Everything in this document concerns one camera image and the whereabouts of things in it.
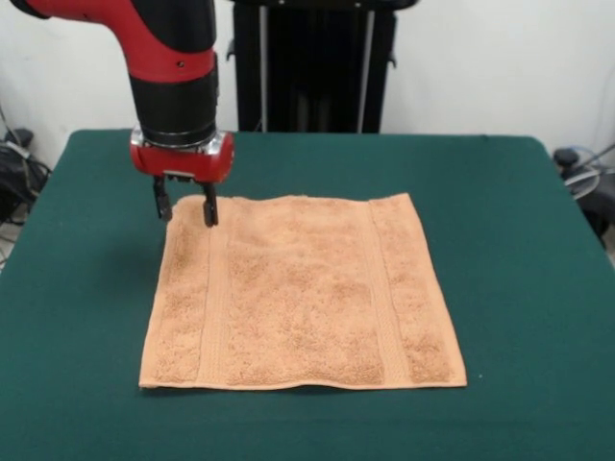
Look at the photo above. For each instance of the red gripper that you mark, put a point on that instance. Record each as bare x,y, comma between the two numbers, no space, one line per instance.
182,165

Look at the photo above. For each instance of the orange terry towel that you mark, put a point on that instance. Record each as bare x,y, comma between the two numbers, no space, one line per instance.
298,298

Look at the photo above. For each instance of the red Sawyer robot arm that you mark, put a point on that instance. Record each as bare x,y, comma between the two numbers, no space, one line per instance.
168,72

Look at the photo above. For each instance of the dark green table cloth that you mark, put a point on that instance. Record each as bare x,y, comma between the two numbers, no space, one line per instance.
72,288

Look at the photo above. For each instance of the black stand base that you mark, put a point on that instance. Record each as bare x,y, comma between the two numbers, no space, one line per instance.
19,163
596,201

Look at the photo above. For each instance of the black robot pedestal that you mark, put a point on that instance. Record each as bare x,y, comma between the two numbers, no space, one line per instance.
312,72

